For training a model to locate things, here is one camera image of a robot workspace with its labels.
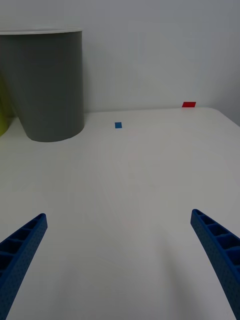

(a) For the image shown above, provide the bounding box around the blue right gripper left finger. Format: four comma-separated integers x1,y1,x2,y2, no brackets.
0,212,49,320

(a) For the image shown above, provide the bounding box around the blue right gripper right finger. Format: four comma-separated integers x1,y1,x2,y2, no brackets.
190,208,240,320

